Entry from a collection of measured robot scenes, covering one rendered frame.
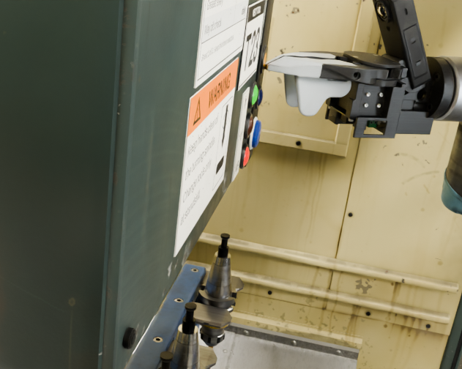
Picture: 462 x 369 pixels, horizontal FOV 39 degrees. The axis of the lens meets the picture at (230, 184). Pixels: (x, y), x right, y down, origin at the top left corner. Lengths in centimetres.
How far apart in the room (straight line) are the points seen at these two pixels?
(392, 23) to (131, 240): 48
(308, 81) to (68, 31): 44
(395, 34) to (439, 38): 66
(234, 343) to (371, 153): 58
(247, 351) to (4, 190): 136
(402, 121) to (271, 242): 82
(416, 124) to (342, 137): 65
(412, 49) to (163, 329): 52
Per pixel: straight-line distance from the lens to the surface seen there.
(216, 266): 105
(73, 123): 29
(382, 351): 167
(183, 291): 107
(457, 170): 85
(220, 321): 103
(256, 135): 69
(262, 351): 164
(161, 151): 34
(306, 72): 68
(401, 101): 74
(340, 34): 139
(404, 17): 73
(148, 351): 93
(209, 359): 95
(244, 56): 56
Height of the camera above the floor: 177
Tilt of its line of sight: 21 degrees down
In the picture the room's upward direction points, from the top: 7 degrees clockwise
